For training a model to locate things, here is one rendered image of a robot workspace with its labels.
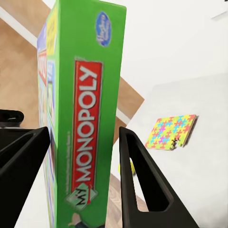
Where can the sliding door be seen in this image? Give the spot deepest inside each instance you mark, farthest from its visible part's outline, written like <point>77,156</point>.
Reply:
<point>32,15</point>
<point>19,78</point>

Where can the board game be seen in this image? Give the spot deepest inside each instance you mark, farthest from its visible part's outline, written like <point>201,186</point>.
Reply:
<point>80,50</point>

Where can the jigsaw puzzle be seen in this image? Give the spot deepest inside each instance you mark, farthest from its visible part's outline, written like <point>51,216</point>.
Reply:
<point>169,129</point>

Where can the desk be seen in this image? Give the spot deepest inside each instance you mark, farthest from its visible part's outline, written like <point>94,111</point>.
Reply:
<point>198,170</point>

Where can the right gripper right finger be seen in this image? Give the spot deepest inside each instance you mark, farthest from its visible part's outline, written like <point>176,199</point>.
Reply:
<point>166,210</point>

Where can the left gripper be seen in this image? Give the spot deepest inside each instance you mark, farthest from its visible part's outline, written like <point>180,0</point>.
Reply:
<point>8,136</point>

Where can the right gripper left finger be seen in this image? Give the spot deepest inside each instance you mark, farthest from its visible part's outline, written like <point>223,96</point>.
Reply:
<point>19,164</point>

